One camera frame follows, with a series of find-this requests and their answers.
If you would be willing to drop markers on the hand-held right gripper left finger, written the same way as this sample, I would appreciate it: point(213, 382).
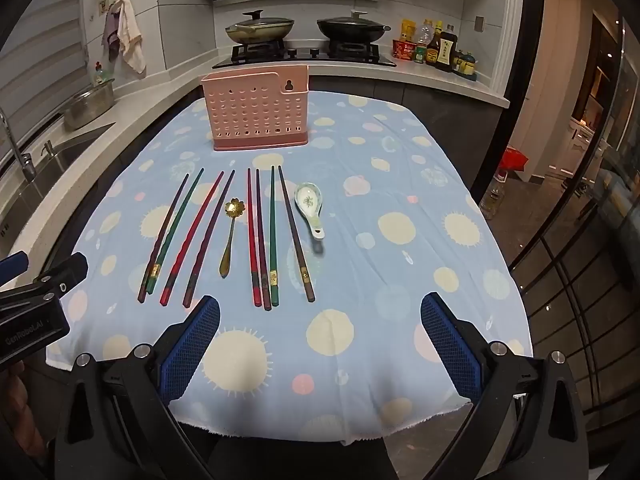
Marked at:
point(192, 345)

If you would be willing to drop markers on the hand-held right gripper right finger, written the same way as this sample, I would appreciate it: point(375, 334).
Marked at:
point(450, 345)

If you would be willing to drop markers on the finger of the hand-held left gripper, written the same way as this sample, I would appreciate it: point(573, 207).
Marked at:
point(65, 270)
point(12, 266)

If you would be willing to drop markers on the dark purple chopstick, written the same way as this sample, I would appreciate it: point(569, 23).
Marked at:
point(175, 210)
point(296, 235)

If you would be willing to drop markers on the brown chopstick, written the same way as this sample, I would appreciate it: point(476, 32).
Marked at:
point(216, 220)
point(262, 235)

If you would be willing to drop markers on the gold flower spoon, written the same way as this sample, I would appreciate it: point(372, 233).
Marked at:
point(232, 208)

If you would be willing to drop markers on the white ceramic spoon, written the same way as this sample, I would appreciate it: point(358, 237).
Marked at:
point(306, 200)

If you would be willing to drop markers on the pink perforated utensil holder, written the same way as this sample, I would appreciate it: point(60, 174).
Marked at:
point(250, 110)

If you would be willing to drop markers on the person's left hand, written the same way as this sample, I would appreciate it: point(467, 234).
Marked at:
point(17, 405)

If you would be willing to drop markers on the stainless steel sink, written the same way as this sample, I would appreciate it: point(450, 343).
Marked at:
point(45, 180)

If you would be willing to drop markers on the chrome faucet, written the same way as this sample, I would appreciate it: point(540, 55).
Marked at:
point(20, 160)

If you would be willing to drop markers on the sink soap dispenser pump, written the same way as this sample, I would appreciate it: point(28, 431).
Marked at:
point(49, 149)

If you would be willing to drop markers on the large oil bottle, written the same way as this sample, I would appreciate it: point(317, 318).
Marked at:
point(492, 195)

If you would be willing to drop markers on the steel colander bowl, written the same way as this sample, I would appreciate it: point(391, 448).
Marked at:
point(87, 107)

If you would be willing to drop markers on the blue patterned tablecloth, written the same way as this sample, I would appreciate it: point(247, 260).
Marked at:
point(350, 200)

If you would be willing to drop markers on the black framed glass door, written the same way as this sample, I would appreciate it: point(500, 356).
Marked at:
point(575, 210)

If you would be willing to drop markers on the red bag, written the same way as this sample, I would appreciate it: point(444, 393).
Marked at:
point(515, 159)

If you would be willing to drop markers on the green dish soap bottle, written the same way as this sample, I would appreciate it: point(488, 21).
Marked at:
point(102, 75)

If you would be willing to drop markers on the grey striped window blind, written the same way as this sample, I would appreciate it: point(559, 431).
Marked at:
point(35, 35)

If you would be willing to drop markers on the cream towel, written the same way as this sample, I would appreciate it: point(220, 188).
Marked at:
point(132, 40)

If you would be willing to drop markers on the purple cloth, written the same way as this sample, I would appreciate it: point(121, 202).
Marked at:
point(112, 35)

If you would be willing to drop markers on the teal tray with small bottles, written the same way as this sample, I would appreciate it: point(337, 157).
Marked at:
point(466, 67)

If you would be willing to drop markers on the small green-capped jar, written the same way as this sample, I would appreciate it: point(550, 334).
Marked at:
point(420, 55)

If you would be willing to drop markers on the dark soy sauce bottle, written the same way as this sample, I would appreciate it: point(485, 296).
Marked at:
point(447, 52)

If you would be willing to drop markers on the yellow-capped sauce bottle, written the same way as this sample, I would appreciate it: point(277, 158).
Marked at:
point(434, 47)

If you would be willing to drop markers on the red instant noodle cup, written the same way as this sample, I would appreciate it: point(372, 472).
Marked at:
point(403, 50)

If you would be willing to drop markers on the beige wok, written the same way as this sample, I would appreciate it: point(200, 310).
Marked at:
point(260, 34)

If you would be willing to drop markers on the black gas stove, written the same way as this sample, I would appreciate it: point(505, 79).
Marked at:
point(300, 57)

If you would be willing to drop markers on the clear plastic oil bottle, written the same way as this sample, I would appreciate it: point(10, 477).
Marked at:
point(425, 34)

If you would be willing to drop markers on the glass lid with black knob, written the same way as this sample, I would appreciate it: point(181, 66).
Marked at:
point(257, 21)

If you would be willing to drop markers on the black wok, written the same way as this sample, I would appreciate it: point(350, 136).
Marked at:
point(350, 32)

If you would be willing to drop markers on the tan wall hook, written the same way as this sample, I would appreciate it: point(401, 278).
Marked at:
point(103, 6)

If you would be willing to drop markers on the beige wall switch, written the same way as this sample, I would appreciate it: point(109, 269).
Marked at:
point(479, 23)

